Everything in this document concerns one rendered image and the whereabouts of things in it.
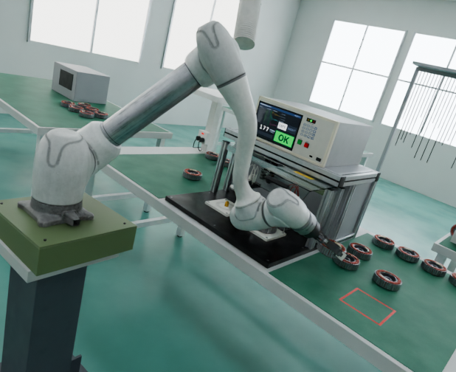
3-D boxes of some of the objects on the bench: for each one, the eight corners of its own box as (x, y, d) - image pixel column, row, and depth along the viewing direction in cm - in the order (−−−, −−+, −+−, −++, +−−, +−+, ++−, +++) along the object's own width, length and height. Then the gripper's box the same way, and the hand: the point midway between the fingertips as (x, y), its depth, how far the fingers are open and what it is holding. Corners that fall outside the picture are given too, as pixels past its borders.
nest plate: (266, 241, 166) (267, 239, 166) (240, 226, 175) (241, 223, 175) (285, 235, 177) (286, 233, 177) (260, 221, 186) (261, 218, 186)
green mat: (159, 198, 186) (159, 198, 186) (94, 154, 222) (94, 154, 222) (272, 185, 256) (272, 184, 256) (209, 153, 292) (209, 153, 292)
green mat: (434, 385, 110) (434, 384, 110) (268, 272, 146) (268, 272, 146) (488, 294, 180) (488, 293, 180) (367, 232, 216) (367, 232, 216)
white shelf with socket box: (201, 165, 257) (218, 97, 243) (167, 147, 279) (181, 83, 265) (236, 164, 283) (253, 102, 269) (202, 147, 305) (216, 89, 291)
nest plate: (226, 216, 180) (226, 214, 180) (204, 203, 189) (205, 201, 189) (246, 212, 192) (247, 210, 191) (225, 200, 200) (226, 198, 200)
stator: (201, 182, 224) (203, 176, 223) (182, 178, 222) (184, 172, 220) (200, 176, 234) (201, 170, 233) (181, 172, 232) (183, 166, 231)
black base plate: (267, 269, 149) (268, 263, 148) (164, 199, 186) (165, 195, 186) (325, 246, 184) (327, 241, 183) (229, 192, 221) (230, 188, 221)
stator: (381, 274, 170) (385, 267, 169) (404, 289, 161) (407, 282, 160) (366, 277, 163) (370, 269, 162) (389, 293, 155) (392, 286, 154)
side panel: (330, 247, 183) (354, 184, 173) (325, 244, 185) (348, 182, 175) (355, 238, 204) (378, 181, 194) (350, 235, 206) (372, 178, 196)
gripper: (280, 217, 150) (308, 241, 164) (320, 249, 132) (347, 273, 145) (293, 202, 150) (320, 227, 164) (335, 232, 132) (361, 258, 145)
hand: (331, 247), depth 153 cm, fingers closed on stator, 11 cm apart
